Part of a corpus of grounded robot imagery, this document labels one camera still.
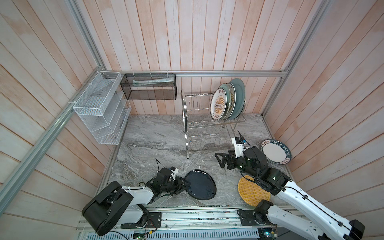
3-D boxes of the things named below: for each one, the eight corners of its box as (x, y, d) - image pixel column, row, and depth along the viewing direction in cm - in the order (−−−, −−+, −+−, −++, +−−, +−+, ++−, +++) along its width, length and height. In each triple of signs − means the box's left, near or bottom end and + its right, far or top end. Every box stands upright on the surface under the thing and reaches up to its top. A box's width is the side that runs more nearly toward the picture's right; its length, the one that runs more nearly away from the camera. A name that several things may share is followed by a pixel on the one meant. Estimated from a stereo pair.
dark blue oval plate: (186, 199, 82) (185, 198, 80) (186, 172, 92) (186, 170, 90) (216, 199, 82) (217, 198, 80) (213, 172, 92) (214, 170, 90)
